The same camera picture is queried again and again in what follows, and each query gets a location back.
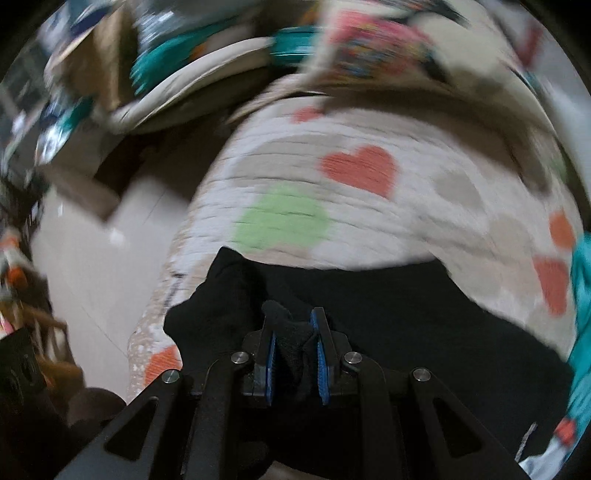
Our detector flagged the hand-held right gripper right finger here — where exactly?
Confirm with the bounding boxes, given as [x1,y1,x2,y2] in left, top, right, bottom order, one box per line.
[310,307,536,480]

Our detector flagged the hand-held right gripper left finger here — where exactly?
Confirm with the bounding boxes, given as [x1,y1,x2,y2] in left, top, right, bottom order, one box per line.
[54,301,279,480]

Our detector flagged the black pants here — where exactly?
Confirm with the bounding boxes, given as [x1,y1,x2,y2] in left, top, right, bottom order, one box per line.
[164,246,574,480]

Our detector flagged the heart-print quilted blanket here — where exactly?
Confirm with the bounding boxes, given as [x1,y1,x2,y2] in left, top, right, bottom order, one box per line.
[126,74,583,407]

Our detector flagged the teal cloth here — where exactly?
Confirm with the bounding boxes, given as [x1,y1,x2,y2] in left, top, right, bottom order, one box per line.
[551,233,591,457]

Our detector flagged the beige cushion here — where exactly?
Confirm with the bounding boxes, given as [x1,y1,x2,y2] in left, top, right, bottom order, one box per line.
[95,37,278,136]

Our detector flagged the cardboard box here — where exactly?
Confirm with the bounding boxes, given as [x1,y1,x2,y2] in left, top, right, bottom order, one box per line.
[44,7,134,116]

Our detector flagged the colourful printed cloth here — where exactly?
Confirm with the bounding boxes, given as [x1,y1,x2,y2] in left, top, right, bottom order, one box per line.
[300,0,546,116]

